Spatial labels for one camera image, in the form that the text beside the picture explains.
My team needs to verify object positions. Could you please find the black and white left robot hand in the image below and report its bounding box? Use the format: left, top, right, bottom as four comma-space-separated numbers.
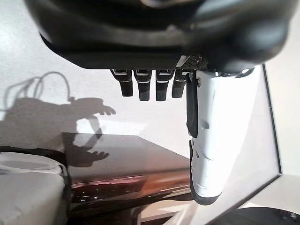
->
23, 0, 293, 206

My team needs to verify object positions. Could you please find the round glass washing machine door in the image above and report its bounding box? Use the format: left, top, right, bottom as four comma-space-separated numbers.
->
206, 206, 300, 225

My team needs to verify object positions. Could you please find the glossy dark brown stool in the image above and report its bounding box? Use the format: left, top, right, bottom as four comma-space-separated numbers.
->
60, 132, 195, 225

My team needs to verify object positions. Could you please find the silver left robot leg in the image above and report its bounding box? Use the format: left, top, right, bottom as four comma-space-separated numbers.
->
0, 145, 72, 225

